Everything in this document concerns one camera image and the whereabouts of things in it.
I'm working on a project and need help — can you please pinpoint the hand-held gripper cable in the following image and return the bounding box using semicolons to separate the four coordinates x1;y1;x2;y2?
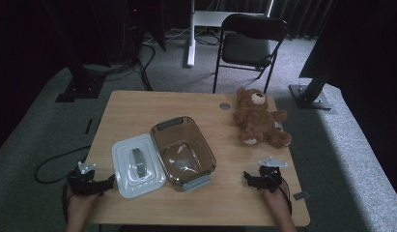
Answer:
272;175;294;216
60;175;78;224

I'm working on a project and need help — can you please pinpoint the white box lid grey handle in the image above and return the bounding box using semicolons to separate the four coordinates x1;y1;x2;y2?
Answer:
111;132;167;199

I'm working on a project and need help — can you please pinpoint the white desk frame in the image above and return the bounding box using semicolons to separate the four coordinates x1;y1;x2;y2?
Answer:
185;0;274;69

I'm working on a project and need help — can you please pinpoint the brown teddy bear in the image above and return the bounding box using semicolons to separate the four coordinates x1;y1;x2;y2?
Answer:
233;88;293;150

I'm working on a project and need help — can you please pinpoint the brown translucent storage box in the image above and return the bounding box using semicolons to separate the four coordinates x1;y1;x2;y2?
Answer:
149;116;217;192

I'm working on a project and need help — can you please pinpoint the person's right hand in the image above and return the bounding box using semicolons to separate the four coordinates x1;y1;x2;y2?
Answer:
263;185;292;218

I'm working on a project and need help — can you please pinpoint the black stand with metal base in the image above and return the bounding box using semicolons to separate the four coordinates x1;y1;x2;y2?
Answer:
288;64;333;111

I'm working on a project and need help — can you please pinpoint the person's left hand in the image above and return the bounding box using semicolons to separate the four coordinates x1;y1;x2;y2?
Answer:
66;188;99;224

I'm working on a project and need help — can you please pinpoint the black floor cable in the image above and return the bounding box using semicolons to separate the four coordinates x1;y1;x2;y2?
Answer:
34;145;93;185

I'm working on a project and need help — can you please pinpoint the black folding chair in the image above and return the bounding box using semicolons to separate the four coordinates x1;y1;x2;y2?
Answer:
213;13;289;96

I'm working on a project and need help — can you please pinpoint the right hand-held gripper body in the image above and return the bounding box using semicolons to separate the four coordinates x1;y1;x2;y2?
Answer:
258;156;289;193

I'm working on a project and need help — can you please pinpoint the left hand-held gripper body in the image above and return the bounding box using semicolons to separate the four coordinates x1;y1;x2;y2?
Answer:
68;161;103;197

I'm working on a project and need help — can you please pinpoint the grey tape piece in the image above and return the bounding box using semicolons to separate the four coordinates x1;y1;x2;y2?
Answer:
292;190;311;201

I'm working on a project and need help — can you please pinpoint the dark curtain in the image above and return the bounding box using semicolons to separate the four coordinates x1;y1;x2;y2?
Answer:
214;0;337;42

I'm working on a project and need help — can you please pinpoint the left hand-held gripper cable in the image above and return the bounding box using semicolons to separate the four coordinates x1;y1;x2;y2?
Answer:
60;175;78;224

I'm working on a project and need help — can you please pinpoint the black cable bundle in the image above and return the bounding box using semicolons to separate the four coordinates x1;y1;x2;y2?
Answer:
103;42;156;92

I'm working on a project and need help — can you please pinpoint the right hand-held gripper cable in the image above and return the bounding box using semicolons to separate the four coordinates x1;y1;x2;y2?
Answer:
272;175;294;216

